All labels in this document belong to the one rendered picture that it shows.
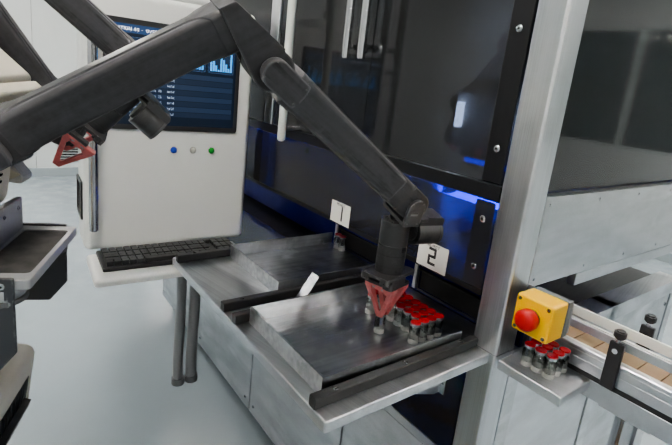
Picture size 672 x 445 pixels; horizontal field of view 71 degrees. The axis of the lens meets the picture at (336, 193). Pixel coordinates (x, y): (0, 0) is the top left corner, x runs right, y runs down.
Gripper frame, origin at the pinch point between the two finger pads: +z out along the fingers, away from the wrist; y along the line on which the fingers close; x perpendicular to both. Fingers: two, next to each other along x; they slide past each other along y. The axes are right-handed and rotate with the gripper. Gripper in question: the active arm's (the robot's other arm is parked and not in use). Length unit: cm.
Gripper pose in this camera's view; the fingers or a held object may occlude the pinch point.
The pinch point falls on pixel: (382, 311)
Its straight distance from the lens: 99.3
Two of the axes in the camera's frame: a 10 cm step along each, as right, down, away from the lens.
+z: -1.2, 9.7, 2.2
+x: -7.7, -2.3, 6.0
